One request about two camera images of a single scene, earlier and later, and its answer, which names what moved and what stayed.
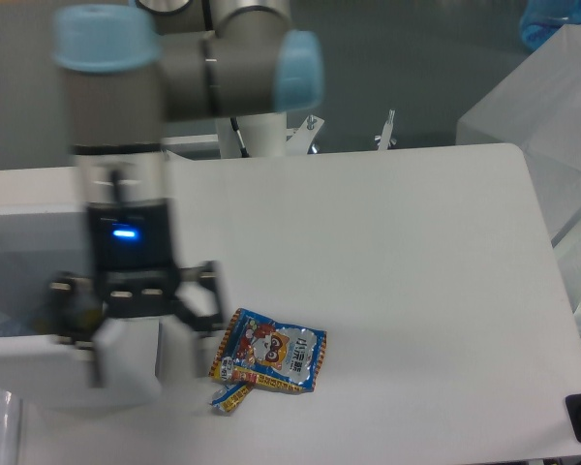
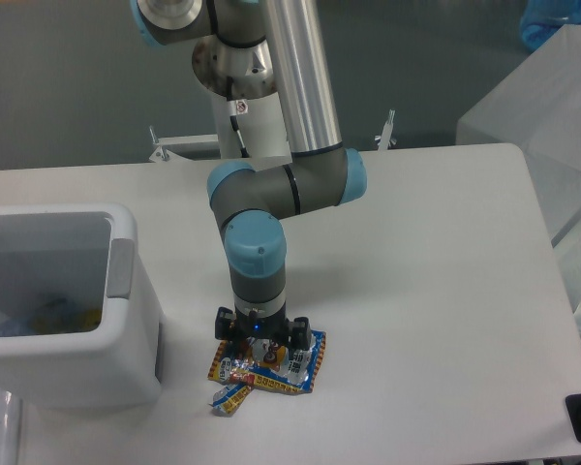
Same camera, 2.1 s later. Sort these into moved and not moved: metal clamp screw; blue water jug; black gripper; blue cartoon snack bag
Moved: black gripper
Not moved: metal clamp screw; blue cartoon snack bag; blue water jug
